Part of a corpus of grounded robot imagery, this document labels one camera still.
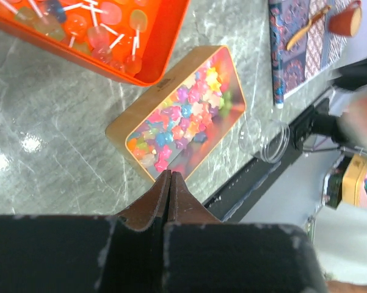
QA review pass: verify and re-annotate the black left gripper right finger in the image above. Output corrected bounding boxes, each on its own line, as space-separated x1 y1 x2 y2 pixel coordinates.
163 172 327 292

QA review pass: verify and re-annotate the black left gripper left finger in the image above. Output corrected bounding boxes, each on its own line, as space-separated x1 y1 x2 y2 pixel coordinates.
0 170 172 292

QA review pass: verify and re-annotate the gold tin of star candies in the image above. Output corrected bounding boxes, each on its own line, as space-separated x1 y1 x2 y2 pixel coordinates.
106 45 246 181

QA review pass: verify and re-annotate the clear plastic jar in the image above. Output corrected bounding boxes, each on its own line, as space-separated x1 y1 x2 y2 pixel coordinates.
238 117 290 164

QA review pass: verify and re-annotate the orange tin of lollipops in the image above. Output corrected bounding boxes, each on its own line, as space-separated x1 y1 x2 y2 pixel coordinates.
0 1 189 87

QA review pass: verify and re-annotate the patterned blue placemat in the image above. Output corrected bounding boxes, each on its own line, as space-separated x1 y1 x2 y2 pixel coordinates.
267 0 352 109

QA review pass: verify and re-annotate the copper cup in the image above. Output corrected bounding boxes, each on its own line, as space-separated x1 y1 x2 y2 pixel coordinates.
328 1 362 37

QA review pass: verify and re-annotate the black aluminium mounting rail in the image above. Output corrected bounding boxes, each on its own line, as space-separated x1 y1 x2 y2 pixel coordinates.
204 98 330 222

